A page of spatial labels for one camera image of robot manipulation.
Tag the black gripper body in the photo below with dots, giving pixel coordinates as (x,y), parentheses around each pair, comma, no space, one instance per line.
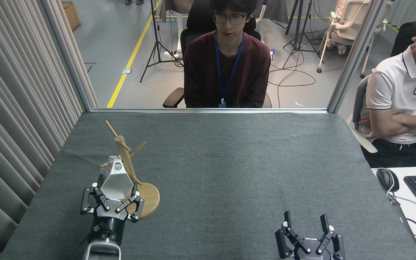
(312,249)
(108,224)

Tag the grey and white chair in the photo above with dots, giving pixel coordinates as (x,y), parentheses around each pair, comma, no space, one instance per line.
(359,101)

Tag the grey table mat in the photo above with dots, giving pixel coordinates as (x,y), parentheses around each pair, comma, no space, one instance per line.
(229,155)

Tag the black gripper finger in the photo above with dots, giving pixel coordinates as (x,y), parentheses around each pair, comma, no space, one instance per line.
(284,242)
(338,245)
(87,202)
(137,207)

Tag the white power strip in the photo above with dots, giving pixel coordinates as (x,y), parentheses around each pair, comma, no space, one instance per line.
(272,54)

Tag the black tripod stand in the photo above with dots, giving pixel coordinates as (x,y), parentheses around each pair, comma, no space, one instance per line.
(155,36)
(299,32)

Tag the black computer mouse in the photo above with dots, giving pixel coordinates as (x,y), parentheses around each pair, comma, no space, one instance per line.
(385,178)

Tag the person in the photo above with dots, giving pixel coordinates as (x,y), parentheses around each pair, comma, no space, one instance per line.
(332,34)
(204,72)
(392,94)

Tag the pale pleated curtain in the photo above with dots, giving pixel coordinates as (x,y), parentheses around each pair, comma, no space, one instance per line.
(13,108)

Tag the cardboard box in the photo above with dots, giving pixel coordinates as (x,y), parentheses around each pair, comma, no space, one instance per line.
(70,14)

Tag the white hexagonal cup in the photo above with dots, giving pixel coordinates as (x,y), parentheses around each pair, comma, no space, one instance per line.
(116,184)

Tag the silver frame post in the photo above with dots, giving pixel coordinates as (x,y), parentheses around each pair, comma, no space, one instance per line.
(67,54)
(356,54)

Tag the white office chair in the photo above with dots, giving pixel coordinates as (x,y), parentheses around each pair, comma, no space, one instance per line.
(352,12)

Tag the wooden cup storage rack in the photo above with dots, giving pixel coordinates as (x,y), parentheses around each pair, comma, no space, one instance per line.
(150,198)

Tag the black-framed glasses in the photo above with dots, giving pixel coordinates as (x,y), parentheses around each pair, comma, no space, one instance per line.
(229,18)

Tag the black office chair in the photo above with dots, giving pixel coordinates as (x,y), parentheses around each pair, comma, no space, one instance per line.
(197,14)

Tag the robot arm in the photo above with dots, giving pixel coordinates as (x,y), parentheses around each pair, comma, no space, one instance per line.
(101,252)

